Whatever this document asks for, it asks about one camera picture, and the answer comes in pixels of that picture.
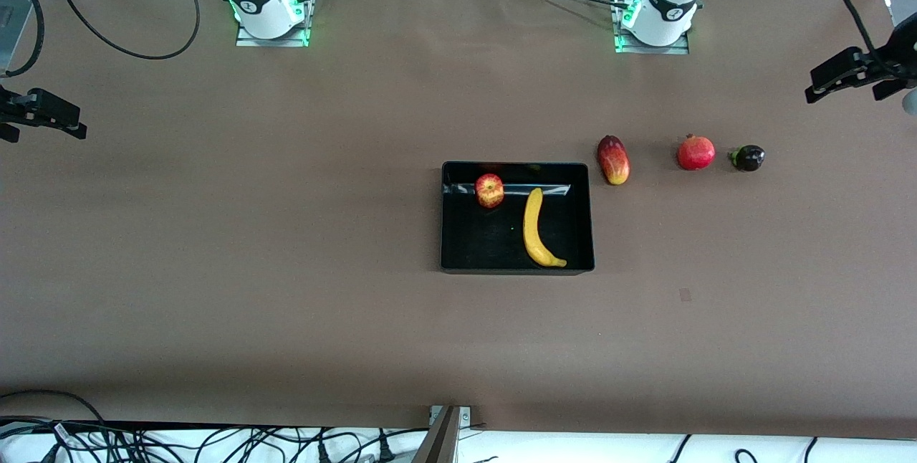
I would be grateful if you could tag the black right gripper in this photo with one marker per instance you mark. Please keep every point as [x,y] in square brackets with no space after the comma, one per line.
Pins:
[8,109]

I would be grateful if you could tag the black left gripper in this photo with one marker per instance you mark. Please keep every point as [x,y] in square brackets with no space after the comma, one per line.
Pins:
[890,56]

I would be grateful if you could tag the yellow banana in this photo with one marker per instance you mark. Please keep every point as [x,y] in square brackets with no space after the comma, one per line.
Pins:
[531,226]

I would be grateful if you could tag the red yellow apple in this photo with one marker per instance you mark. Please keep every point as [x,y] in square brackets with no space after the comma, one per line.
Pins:
[489,191]

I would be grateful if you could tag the black plastic box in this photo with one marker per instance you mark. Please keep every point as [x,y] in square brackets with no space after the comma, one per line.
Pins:
[487,248]

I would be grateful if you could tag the dark purple mangosteen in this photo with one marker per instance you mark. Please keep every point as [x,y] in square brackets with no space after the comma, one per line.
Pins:
[750,158]

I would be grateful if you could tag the red pomegranate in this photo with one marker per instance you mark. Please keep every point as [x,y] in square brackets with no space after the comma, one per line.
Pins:
[695,153]

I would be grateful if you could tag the red yellow mango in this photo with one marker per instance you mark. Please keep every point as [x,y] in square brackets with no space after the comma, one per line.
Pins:
[614,160]

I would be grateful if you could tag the large table cover mat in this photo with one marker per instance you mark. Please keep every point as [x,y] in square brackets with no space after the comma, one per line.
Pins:
[286,341]

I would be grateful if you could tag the black power plug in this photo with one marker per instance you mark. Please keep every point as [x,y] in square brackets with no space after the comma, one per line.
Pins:
[323,453]
[385,451]

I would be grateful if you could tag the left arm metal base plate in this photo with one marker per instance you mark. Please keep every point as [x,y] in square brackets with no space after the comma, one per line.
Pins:
[648,49]

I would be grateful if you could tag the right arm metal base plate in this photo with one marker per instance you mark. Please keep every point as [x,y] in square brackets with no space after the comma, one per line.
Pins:
[272,41]

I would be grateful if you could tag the aluminium profile post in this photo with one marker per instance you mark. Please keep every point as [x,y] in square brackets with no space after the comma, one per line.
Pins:
[444,441]

